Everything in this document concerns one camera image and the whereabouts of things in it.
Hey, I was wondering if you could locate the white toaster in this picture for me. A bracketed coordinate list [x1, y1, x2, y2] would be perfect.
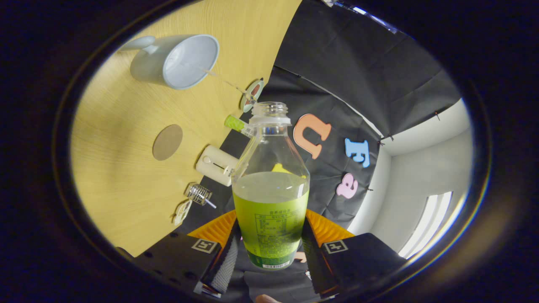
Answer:
[195, 145, 240, 187]

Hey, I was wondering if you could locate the small capped green bottle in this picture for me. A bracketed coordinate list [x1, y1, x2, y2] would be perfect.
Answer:
[224, 114, 255, 138]

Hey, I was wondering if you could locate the metal wire holder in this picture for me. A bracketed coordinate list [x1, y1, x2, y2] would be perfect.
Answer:
[184, 183, 212, 206]

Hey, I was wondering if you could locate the wooden table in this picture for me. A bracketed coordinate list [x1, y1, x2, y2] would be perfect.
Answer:
[69, 0, 303, 258]

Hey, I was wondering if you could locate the round brown coaster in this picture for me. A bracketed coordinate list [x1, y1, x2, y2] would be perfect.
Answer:
[152, 124, 184, 161]

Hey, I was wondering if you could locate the pale blue cup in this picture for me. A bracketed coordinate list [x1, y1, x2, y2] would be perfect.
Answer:
[120, 34, 220, 90]

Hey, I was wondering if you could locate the white divided dish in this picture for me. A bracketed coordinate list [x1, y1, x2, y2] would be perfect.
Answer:
[172, 199, 193, 226]

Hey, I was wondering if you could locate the ceiling light panel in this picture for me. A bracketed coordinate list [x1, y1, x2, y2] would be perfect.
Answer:
[398, 191, 453, 259]

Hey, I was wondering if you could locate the green label juice bottle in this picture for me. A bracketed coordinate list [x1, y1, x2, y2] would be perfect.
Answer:
[232, 101, 311, 271]

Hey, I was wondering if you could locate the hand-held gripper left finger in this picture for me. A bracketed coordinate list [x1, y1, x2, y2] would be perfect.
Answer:
[135, 209, 242, 297]

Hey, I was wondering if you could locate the pale green plate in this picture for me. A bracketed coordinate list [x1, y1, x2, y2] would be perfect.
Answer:
[242, 79, 264, 113]

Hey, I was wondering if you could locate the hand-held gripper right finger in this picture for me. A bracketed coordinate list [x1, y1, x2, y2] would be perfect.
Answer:
[301, 209, 407, 297]

